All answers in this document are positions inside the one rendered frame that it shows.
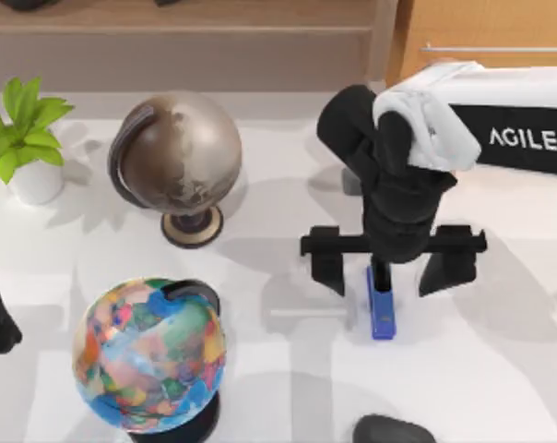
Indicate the blue stapler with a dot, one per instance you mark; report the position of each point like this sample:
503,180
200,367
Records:
382,314

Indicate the black rounded object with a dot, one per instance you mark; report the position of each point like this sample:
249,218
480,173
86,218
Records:
389,431

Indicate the brown and silver globe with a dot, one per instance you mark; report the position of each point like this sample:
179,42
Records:
186,147

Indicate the colourful globe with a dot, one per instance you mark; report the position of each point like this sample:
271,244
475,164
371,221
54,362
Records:
149,355

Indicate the wooden cupboard door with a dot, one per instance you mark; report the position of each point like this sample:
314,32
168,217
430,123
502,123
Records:
481,23

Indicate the open wooden shelf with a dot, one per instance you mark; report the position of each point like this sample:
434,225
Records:
191,46

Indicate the dark object on shelf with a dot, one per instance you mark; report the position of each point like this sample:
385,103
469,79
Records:
29,3
167,2

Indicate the green plant in white pot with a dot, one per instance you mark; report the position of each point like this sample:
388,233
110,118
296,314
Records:
22,138

